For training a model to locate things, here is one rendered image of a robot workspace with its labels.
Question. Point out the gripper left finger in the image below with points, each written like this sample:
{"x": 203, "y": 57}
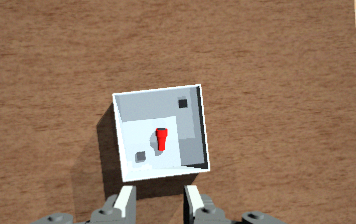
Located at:
{"x": 114, "y": 208}

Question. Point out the white square open box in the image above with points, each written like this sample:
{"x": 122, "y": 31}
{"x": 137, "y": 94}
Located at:
{"x": 180, "y": 110}

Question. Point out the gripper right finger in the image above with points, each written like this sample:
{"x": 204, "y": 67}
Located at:
{"x": 196, "y": 211}

